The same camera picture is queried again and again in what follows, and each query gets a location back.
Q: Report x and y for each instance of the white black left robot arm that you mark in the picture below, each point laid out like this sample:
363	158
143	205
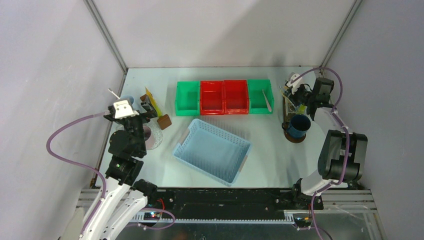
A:
121	196

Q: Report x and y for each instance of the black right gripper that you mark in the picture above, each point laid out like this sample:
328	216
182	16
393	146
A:
293	97

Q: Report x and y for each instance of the clear glass rectangular container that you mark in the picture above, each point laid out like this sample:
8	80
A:
288	108

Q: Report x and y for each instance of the light blue plastic basket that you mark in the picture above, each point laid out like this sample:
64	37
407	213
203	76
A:
212	151

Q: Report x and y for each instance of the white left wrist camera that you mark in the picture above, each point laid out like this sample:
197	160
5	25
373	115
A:
122	109

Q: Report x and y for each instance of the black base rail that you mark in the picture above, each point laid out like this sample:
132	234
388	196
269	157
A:
228	204

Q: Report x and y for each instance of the red plastic bin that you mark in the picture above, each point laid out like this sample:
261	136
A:
224	97

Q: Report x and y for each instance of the dark blue ceramic mug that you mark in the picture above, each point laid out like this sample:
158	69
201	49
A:
297	127

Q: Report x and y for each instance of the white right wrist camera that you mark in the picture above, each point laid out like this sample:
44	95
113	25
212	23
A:
293	82

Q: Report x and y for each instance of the brown oval wooden tray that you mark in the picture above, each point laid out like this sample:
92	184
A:
293	139

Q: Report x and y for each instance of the green bin with toothpaste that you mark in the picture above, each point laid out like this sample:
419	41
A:
187	99

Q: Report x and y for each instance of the glass jar with brown lid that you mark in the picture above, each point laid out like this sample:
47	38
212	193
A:
164	121

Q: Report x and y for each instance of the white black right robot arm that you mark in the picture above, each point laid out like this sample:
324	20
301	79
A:
342	156

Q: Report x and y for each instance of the pink ceramic mug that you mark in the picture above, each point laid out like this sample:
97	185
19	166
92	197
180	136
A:
148	136

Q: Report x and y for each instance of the green bin with toothbrushes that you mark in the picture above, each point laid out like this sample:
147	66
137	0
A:
257	104

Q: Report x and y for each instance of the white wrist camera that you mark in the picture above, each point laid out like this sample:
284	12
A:
293	82
122	109

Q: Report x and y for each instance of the clear textured glass tray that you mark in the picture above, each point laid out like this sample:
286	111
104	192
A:
156	131

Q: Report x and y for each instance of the light blue ceramic mug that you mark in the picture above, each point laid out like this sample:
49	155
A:
129	98

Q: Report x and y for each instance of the lime green toothpaste tube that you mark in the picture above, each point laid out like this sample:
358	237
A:
301	109

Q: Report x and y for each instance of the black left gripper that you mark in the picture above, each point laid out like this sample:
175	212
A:
150	112

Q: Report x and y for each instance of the yellow toothpaste tube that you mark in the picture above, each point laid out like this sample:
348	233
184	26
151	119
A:
151	98

